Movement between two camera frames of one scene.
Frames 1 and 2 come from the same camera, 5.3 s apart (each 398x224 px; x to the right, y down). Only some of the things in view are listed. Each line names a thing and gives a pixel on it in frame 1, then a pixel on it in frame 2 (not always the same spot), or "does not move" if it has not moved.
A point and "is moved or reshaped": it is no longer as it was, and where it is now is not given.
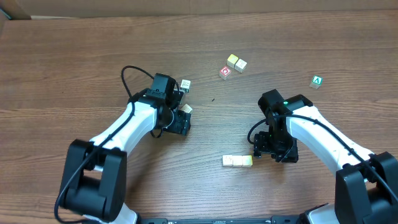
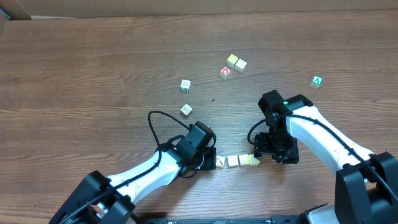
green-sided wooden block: [186, 84] does not move
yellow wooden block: [247, 160] is moved or reshaped
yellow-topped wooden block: [232, 60] does not move
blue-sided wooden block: [186, 109] does not move
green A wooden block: [317, 81] does not move
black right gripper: [272, 149] does not move
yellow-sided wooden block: [240, 65] does not move
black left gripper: [181, 122] -> [210, 158]
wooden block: [227, 160] -> [220, 161]
